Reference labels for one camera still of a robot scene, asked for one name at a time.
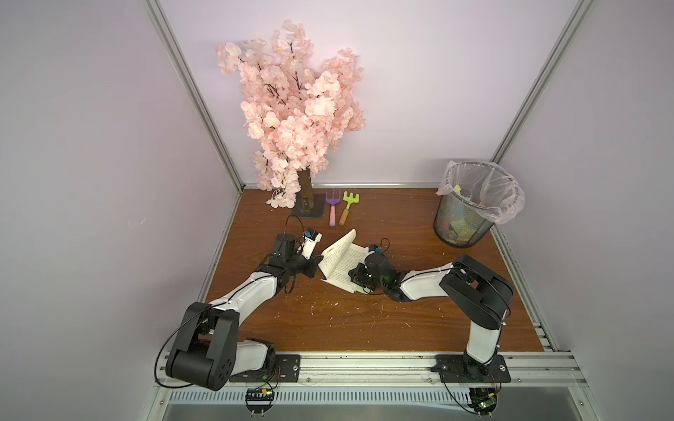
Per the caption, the dark blue paperback book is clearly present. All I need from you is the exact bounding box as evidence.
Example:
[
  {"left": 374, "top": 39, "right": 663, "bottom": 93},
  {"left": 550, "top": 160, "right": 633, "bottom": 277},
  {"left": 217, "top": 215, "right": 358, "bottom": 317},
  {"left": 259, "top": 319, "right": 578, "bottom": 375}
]
[{"left": 319, "top": 229, "right": 369, "bottom": 294}]

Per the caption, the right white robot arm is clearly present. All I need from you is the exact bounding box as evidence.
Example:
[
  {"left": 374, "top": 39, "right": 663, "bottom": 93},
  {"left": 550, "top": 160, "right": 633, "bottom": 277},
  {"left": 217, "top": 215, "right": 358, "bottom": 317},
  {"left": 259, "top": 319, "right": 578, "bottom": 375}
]
[{"left": 349, "top": 252, "right": 514, "bottom": 383}]

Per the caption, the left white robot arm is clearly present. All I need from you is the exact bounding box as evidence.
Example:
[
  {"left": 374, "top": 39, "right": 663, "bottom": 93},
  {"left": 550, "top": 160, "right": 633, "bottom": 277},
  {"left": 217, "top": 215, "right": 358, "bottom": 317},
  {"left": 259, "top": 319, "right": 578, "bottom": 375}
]
[{"left": 164, "top": 229, "right": 323, "bottom": 391}]

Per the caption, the purple toy garden fork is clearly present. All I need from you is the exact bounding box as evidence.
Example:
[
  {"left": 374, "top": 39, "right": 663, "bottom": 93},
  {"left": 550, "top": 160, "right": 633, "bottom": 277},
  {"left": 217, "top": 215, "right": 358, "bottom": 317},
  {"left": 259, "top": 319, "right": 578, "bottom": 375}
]
[{"left": 325, "top": 189, "right": 342, "bottom": 227}]

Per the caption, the green toy garden rake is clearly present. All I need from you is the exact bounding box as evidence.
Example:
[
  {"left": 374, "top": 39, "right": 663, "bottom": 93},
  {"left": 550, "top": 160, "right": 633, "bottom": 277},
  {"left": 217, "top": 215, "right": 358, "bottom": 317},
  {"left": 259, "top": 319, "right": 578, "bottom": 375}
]
[{"left": 339, "top": 191, "right": 360, "bottom": 226}]

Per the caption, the mesh waste bin with liner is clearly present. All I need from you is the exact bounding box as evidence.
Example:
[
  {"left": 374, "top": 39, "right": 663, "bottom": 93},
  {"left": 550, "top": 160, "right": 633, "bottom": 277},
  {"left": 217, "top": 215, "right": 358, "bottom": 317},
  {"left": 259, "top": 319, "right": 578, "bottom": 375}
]
[{"left": 434, "top": 161, "right": 525, "bottom": 248}]

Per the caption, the left circuit board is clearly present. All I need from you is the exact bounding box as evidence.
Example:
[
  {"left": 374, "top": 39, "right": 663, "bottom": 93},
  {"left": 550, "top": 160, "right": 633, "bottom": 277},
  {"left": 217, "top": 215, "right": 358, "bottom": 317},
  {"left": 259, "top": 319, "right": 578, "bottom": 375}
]
[{"left": 244, "top": 388, "right": 276, "bottom": 417}]

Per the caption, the circuit board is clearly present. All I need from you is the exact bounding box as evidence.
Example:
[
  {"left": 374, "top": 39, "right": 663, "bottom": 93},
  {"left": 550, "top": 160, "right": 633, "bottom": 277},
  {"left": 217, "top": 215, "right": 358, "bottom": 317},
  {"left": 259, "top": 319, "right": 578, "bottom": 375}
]
[
  {"left": 244, "top": 388, "right": 276, "bottom": 417},
  {"left": 468, "top": 388, "right": 498, "bottom": 416}
]

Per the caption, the pink artificial blossom tree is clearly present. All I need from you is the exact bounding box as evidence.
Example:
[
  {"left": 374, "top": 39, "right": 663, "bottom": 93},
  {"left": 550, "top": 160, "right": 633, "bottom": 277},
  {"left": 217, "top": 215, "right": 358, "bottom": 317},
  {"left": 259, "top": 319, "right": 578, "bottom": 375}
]
[{"left": 215, "top": 19, "right": 365, "bottom": 209}]

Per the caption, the right circuit board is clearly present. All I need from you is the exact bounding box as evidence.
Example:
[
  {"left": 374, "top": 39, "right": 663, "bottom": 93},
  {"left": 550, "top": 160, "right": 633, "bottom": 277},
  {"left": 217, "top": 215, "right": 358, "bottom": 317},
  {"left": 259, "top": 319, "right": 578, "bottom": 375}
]
[{"left": 468, "top": 388, "right": 498, "bottom": 416}]

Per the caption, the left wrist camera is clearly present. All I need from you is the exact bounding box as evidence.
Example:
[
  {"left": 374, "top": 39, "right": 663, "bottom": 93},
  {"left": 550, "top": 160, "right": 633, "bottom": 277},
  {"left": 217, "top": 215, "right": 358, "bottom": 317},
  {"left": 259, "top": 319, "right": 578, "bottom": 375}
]
[{"left": 301, "top": 228, "right": 322, "bottom": 260}]

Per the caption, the dark metal tree base plate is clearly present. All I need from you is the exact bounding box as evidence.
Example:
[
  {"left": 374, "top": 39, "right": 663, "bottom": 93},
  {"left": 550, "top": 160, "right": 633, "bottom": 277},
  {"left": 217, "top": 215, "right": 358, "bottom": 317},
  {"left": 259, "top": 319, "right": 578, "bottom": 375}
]
[{"left": 291, "top": 194, "right": 326, "bottom": 219}]

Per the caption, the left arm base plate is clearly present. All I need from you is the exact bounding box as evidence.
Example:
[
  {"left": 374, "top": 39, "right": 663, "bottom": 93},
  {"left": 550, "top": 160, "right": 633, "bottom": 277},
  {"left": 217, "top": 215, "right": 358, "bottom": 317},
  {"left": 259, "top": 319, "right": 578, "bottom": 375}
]
[{"left": 228, "top": 354, "right": 301, "bottom": 384}]

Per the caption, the aluminium front rail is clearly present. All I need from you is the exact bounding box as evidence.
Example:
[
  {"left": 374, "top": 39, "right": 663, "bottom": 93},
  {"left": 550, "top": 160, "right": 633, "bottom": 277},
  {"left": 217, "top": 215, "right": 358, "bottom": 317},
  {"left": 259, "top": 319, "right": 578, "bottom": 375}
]
[{"left": 144, "top": 352, "right": 593, "bottom": 415}]

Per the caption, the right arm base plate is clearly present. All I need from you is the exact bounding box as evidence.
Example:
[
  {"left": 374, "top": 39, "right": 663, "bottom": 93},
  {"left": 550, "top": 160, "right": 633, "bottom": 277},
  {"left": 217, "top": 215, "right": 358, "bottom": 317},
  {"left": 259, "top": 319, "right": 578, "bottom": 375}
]
[{"left": 430, "top": 354, "right": 512, "bottom": 383}]

